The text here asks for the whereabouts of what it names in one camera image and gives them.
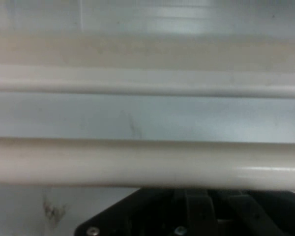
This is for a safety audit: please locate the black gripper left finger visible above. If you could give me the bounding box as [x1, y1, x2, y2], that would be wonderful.
[173, 188, 219, 236]

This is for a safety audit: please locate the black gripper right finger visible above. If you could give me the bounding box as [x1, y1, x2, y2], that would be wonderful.
[218, 189, 287, 236]

